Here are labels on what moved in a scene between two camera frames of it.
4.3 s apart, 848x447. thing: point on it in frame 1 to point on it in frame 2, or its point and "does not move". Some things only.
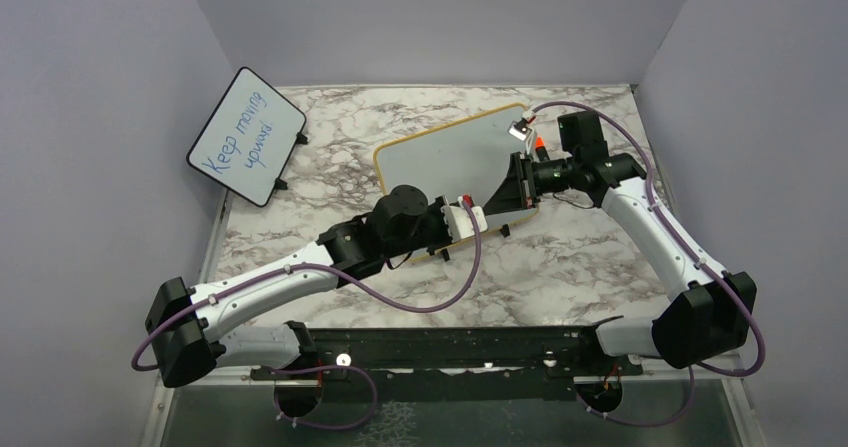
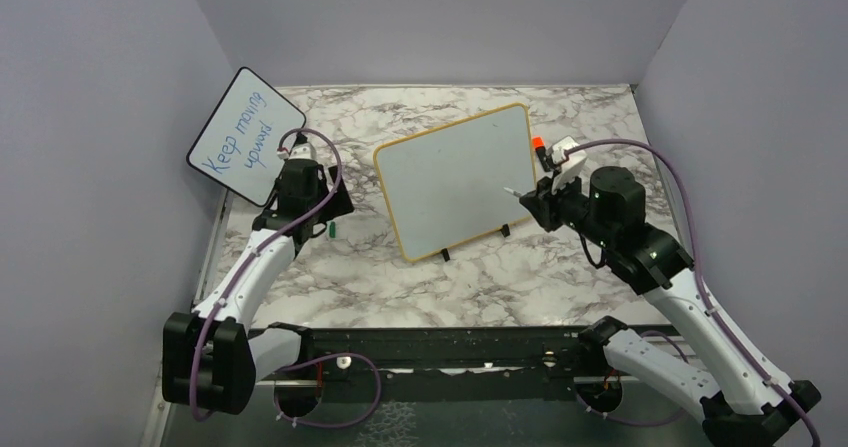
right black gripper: (518, 191) to (543, 201)
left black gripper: (436, 210) to (341, 204)
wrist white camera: (459, 223) to (298, 151)
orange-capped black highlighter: (541, 150) does not move
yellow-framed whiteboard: (468, 159) does not move
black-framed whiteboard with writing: (250, 139) does not move
